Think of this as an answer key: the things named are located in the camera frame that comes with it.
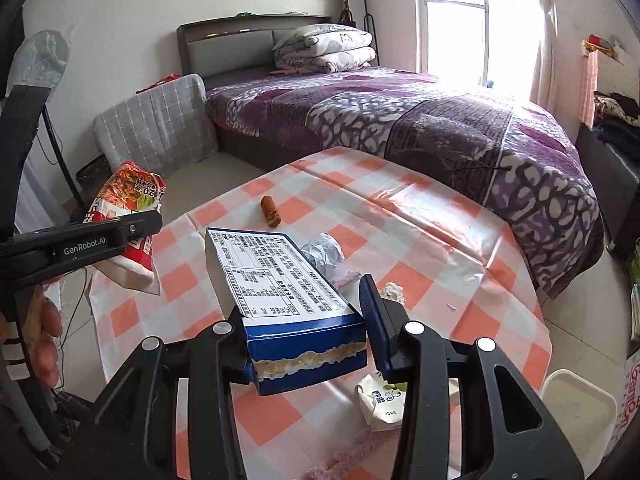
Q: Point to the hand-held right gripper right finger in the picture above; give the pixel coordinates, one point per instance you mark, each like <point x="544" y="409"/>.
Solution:
<point x="372" y="320"/>

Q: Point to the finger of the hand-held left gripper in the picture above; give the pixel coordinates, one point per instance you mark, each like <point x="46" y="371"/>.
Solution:
<point x="142" y="227"/>

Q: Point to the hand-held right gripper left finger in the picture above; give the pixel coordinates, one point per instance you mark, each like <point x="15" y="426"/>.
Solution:
<point x="220" y="360"/>

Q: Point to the red white snack bag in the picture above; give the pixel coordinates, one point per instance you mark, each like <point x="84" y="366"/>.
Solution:
<point x="130" y="190"/>

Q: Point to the blue white food box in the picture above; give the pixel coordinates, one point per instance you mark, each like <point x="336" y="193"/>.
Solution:
<point x="280" y="280"/>

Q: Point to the white plastic trash bin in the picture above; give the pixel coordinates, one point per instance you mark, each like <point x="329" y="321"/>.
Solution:
<point x="575" y="410"/>

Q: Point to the person's left hand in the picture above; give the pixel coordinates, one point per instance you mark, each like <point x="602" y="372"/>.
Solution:
<point x="47" y="320"/>

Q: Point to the small pink lace scrap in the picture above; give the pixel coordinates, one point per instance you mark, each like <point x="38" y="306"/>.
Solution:
<point x="347" y="278"/>

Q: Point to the small dark basket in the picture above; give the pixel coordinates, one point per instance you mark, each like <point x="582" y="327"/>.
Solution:
<point x="92" y="171"/>

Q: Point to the small white green-print carton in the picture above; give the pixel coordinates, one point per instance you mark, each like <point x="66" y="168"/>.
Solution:
<point x="380" y="400"/>

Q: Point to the crumpled white paper ball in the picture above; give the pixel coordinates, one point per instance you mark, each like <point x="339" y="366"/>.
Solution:
<point x="322" y="255"/>

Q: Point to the checkered tablecloth table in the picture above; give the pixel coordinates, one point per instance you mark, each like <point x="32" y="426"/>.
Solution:
<point x="400" y="220"/>

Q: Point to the grey checkered cushion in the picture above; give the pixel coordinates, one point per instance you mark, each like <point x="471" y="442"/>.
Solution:
<point x="155" y="120"/>

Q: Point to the brown sausage piece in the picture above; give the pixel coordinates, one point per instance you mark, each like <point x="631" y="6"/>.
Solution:
<point x="270" y="211"/>

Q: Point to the pink fuzzy cloth strip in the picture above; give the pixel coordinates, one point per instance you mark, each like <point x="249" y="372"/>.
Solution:
<point x="345" y="455"/>

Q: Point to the red cloth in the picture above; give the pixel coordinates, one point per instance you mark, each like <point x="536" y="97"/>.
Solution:
<point x="167" y="80"/>

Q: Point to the plastic covered appliance on stand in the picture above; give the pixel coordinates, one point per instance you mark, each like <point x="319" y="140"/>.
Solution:
<point x="40" y="55"/>

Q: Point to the grey bed headboard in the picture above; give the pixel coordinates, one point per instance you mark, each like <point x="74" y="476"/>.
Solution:
<point x="225" y="45"/>

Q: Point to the bed with purple blanket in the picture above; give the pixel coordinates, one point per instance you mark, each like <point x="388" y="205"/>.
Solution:
<point x="425" y="120"/>

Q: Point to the folded white patterned quilt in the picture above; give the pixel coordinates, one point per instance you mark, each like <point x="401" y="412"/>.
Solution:
<point x="325" y="45"/>

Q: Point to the stack of papers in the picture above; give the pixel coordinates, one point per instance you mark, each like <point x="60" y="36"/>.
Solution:
<point x="635" y="305"/>

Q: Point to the black bench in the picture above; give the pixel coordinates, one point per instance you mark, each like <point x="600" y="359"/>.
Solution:
<point x="620" y="180"/>

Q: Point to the black metal rack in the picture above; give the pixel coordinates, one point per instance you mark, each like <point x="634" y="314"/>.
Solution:
<point x="369" y="30"/>

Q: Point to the bright window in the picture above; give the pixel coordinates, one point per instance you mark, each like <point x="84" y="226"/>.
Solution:
<point x="465" y="20"/>

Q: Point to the pink white drawer cabinet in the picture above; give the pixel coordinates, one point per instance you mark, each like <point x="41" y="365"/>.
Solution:
<point x="592" y="90"/>

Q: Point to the pile of dark clothes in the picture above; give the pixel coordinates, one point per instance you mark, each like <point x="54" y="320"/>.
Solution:
<point x="617" y="115"/>

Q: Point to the light curtain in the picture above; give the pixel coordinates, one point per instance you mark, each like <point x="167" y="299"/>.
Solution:
<point x="542" y="30"/>

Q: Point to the red yellow toy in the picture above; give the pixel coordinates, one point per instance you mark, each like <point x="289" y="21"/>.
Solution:
<point x="600" y="44"/>

